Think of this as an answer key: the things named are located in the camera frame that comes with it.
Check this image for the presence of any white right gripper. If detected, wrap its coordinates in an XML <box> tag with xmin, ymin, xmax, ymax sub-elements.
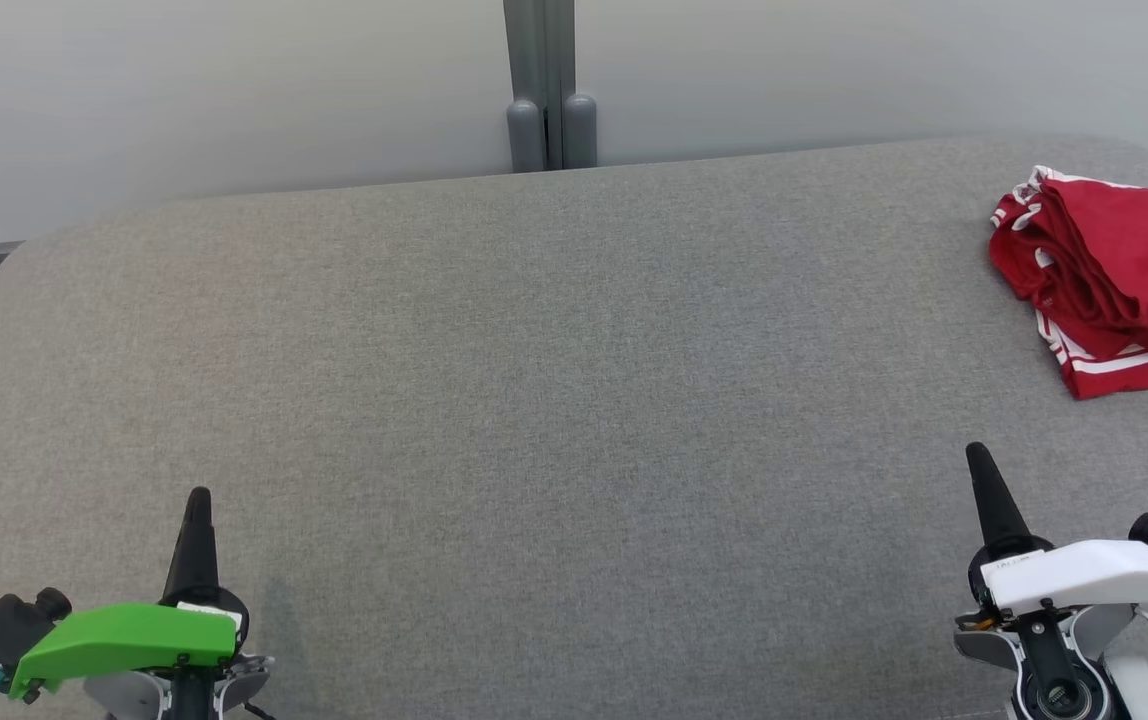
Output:
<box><xmin>966</xmin><ymin>442</ymin><xmax>1148</xmax><ymax>614</ymax></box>

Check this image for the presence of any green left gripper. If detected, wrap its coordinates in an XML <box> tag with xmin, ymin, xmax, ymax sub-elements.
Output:
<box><xmin>9</xmin><ymin>487</ymin><xmax>251</xmax><ymax>700</ymax></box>

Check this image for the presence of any red basketball jersey garment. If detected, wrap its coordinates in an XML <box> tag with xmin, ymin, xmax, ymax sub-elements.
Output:
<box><xmin>989</xmin><ymin>165</ymin><xmax>1148</xmax><ymax>401</ymax></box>

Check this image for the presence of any grey fabric sofa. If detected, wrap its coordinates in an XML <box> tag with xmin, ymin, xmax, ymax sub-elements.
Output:
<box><xmin>0</xmin><ymin>135</ymin><xmax>1148</xmax><ymax>720</ymax></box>

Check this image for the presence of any grey partition post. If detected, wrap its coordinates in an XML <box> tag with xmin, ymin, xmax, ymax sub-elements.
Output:
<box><xmin>547</xmin><ymin>0</ymin><xmax>599</xmax><ymax>171</ymax></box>
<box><xmin>504</xmin><ymin>0</ymin><xmax>548</xmax><ymax>174</ymax></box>

